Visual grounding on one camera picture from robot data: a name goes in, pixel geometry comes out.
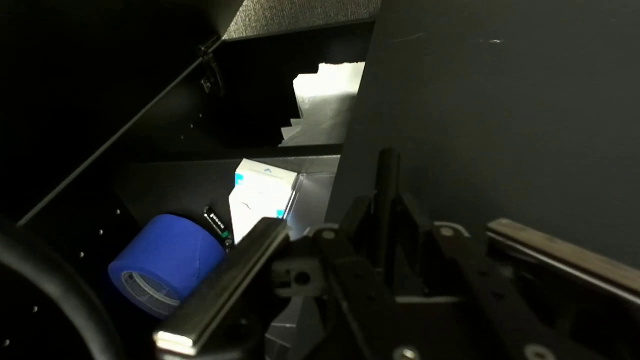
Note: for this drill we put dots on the white box with blue corners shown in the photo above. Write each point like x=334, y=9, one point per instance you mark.
x=263, y=192

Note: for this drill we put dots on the dark cabinet door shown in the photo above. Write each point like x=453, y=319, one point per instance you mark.
x=507, y=121

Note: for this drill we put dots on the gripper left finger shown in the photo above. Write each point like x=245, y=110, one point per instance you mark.
x=221, y=292

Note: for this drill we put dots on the small black labelled item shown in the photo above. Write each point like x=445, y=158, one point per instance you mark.
x=216, y=224

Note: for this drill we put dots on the white paper stack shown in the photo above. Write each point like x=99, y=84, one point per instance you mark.
x=326, y=100

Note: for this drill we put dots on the blue tape roll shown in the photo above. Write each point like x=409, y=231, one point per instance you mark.
x=166, y=262

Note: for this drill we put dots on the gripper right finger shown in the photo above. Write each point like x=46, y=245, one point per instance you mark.
x=566, y=257

